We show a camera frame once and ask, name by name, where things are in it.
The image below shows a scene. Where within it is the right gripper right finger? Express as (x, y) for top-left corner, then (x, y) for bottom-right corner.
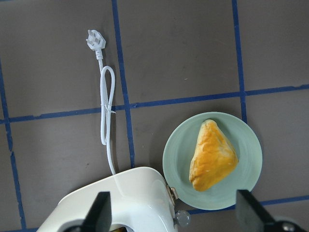
(236, 189), (276, 232)

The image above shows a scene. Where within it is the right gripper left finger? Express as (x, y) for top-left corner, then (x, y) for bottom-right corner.
(83, 191), (112, 232)

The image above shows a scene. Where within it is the white toaster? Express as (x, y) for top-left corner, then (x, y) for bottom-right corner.
(38, 167), (178, 232)

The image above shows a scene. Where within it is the triangular golden bread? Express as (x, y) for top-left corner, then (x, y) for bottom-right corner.
(189, 119), (239, 191)

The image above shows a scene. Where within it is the white power cord with plug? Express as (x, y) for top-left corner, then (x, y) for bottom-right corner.
(85, 29), (117, 175)

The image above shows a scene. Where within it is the green plate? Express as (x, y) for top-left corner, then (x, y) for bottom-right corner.
(163, 112), (263, 210)

